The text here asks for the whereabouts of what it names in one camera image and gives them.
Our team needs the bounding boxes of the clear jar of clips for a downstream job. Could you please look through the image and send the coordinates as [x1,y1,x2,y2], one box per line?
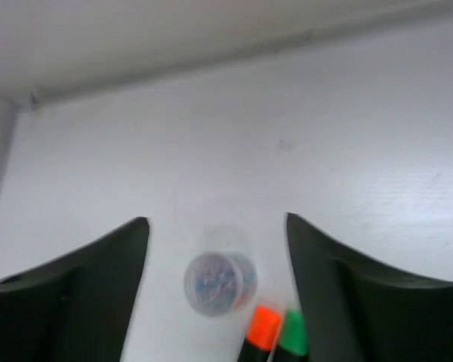
[184,252,257,317]

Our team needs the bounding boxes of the orange capped highlighter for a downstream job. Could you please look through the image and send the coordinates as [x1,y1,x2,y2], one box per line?
[237,305,282,362]

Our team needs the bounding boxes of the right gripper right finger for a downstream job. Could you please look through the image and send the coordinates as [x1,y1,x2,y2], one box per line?
[285,213,453,361]

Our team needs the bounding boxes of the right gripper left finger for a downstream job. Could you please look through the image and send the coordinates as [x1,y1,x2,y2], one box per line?
[0,217,149,361]

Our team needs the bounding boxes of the green capped highlighter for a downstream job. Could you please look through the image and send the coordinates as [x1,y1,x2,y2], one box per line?
[272,309,309,362]

